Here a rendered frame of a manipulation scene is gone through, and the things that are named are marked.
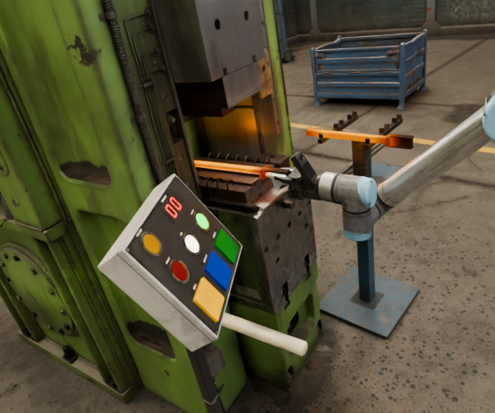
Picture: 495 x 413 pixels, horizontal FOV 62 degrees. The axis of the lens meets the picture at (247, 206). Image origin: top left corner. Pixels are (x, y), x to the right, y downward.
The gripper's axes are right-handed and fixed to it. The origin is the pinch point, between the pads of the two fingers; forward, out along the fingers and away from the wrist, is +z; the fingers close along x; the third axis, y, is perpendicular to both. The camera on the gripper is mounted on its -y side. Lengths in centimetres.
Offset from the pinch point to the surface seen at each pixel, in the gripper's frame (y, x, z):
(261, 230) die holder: 14.9, -14.7, -3.4
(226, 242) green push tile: -1.7, -43.3, -12.7
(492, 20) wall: 76, 779, 17
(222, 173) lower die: 1.8, -3.4, 19.1
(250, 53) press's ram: -39.2, 3.6, 4.3
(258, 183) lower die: 3.1, -3.8, 3.0
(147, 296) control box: -8, -73, -15
